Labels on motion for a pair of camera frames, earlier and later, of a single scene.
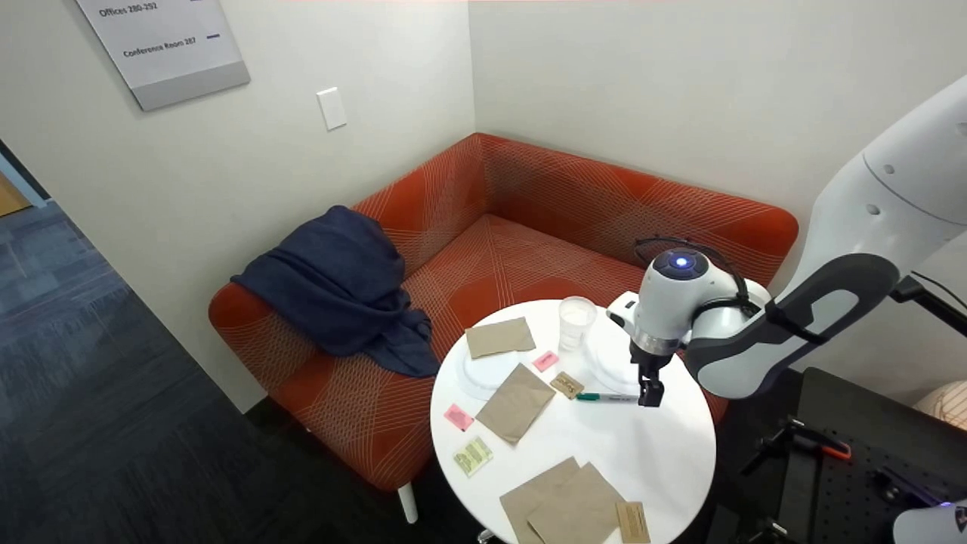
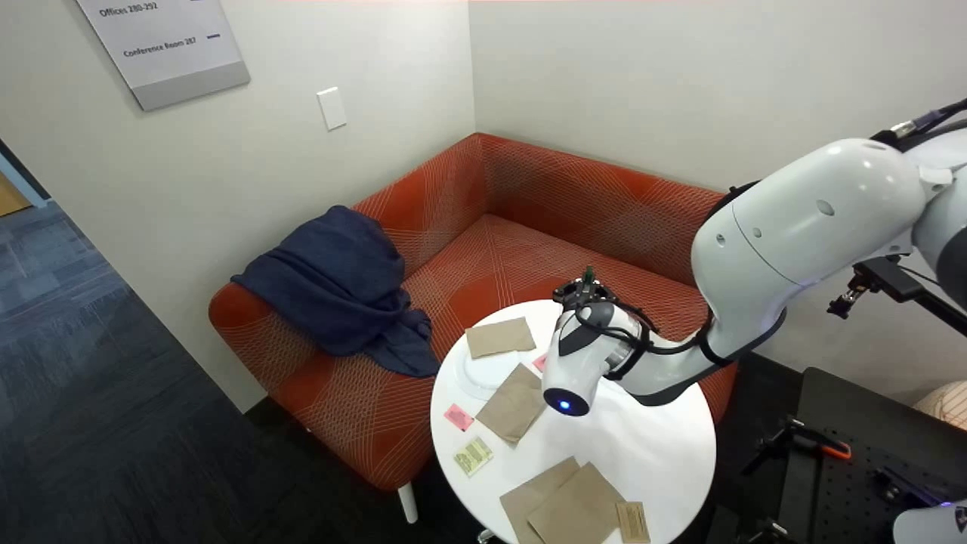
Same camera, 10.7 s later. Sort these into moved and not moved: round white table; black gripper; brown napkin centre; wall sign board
Moved: black gripper
Not moved: brown napkin centre; wall sign board; round white table
